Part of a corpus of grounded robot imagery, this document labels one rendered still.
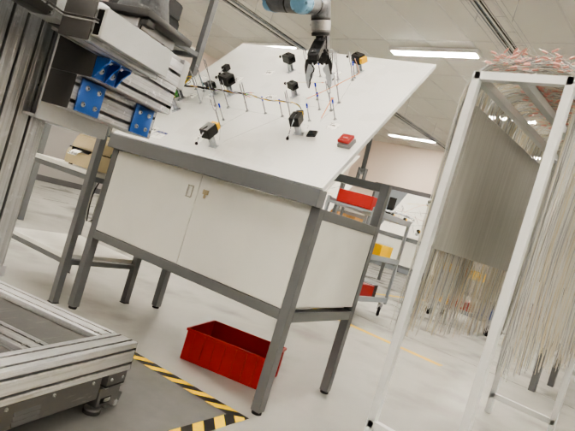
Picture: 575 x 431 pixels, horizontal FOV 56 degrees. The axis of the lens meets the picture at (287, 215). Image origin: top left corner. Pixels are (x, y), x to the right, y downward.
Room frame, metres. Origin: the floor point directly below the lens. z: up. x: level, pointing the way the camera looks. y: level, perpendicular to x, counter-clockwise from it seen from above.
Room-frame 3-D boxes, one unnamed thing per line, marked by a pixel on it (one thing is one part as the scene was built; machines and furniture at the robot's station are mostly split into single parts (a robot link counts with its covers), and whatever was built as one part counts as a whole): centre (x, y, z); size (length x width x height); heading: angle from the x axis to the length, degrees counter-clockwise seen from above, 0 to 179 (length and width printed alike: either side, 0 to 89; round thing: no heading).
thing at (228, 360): (2.42, 0.05, 0.07); 0.39 x 0.29 x 0.14; 73
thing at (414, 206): (9.12, -2.20, 0.83); 1.18 x 0.72 x 1.65; 50
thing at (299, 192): (2.26, 0.40, 0.83); 1.18 x 0.06 x 0.06; 58
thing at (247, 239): (2.13, 0.16, 0.60); 0.55 x 0.03 x 0.39; 58
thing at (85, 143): (2.82, 1.02, 0.76); 0.30 x 0.21 x 0.20; 152
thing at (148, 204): (2.42, 0.62, 0.60); 0.55 x 0.02 x 0.39; 58
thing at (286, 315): (2.52, 0.23, 0.40); 1.18 x 0.60 x 0.80; 58
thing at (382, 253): (5.15, -0.78, 0.54); 0.99 x 0.50 x 1.08; 145
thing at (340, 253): (2.53, 0.23, 0.60); 1.17 x 0.58 x 0.40; 58
